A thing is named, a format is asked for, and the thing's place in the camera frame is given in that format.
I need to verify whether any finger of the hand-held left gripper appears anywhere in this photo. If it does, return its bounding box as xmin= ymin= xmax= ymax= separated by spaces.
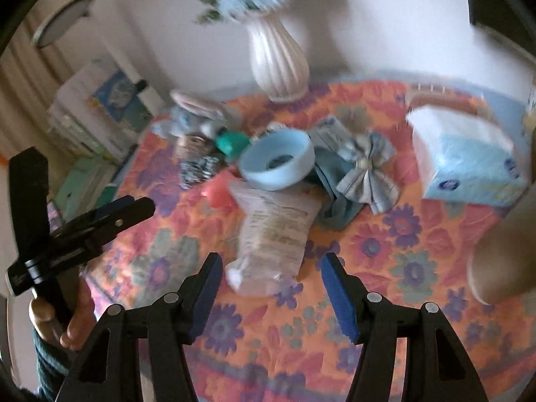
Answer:
xmin=84 ymin=195 xmax=137 ymax=220
xmin=94 ymin=198 xmax=156 ymax=241

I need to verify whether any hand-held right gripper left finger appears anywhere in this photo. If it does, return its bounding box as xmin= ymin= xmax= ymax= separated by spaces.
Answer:
xmin=54 ymin=252 xmax=224 ymax=402

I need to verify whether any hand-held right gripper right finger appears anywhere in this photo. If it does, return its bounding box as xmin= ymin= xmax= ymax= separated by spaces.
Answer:
xmin=320 ymin=252 xmax=490 ymax=402

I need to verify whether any clear plastic bag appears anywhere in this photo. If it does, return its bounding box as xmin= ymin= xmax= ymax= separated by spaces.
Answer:
xmin=225 ymin=180 xmax=321 ymax=296

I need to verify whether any blue wipes packet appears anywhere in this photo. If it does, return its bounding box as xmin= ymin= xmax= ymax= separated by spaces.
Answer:
xmin=308 ymin=115 xmax=356 ymax=153

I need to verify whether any person's left forearm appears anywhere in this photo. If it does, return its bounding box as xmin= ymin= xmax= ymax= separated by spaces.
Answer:
xmin=31 ymin=327 xmax=74 ymax=402

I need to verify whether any pink soft item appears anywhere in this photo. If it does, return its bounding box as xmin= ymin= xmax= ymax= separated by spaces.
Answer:
xmin=201 ymin=172 xmax=235 ymax=210

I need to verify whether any green soft item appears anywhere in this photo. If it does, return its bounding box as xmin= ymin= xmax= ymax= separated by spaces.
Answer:
xmin=215 ymin=131 xmax=248 ymax=155

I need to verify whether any person's left hand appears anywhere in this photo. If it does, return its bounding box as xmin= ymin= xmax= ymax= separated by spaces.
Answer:
xmin=28 ymin=274 xmax=97 ymax=350

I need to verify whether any green box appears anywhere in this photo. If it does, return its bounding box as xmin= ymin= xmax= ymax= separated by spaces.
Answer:
xmin=54 ymin=155 xmax=118 ymax=222

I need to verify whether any orange floral tablecloth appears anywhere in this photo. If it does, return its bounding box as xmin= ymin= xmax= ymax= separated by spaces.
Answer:
xmin=81 ymin=77 xmax=536 ymax=402

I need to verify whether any teal cloth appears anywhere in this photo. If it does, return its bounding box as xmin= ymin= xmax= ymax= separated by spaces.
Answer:
xmin=312 ymin=148 xmax=365 ymax=231

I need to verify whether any stack of white boxes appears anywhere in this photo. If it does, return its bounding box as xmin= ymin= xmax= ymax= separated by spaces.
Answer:
xmin=46 ymin=56 xmax=166 ymax=164

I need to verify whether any beige curtain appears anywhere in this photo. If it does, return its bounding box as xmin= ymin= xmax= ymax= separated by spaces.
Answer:
xmin=0 ymin=17 xmax=72 ymax=155

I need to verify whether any grey plush bunny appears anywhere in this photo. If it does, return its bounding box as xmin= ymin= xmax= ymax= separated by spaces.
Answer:
xmin=153 ymin=90 xmax=229 ymax=139

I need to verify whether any striped fabric bow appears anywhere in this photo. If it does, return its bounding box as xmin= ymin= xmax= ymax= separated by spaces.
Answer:
xmin=335 ymin=132 xmax=400 ymax=214

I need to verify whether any light blue bowl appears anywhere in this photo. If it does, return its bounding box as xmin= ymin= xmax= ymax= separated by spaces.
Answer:
xmin=239 ymin=129 xmax=316 ymax=189

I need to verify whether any light blue tissue pack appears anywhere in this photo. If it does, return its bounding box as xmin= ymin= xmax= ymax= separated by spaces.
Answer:
xmin=406 ymin=105 xmax=529 ymax=207

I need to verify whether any white ribbed vase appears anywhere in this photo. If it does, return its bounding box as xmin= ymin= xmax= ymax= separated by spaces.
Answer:
xmin=247 ymin=10 xmax=311 ymax=103

